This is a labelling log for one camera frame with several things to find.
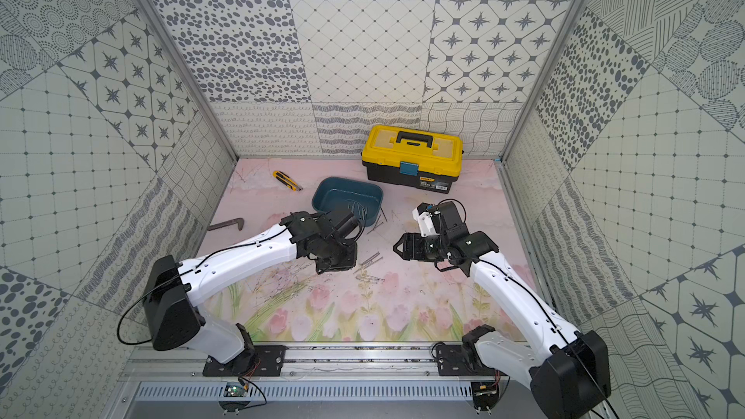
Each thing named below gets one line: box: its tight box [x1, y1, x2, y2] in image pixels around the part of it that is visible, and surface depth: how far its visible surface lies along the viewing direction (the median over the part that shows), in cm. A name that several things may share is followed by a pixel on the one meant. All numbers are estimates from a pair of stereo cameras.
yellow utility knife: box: [272, 170, 304, 192], surface depth 114 cm
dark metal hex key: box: [206, 217, 245, 231], surface depth 103 cm
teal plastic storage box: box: [311, 176, 385, 227], surface depth 109 cm
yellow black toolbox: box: [361, 124, 464, 194], surface depth 104 cm
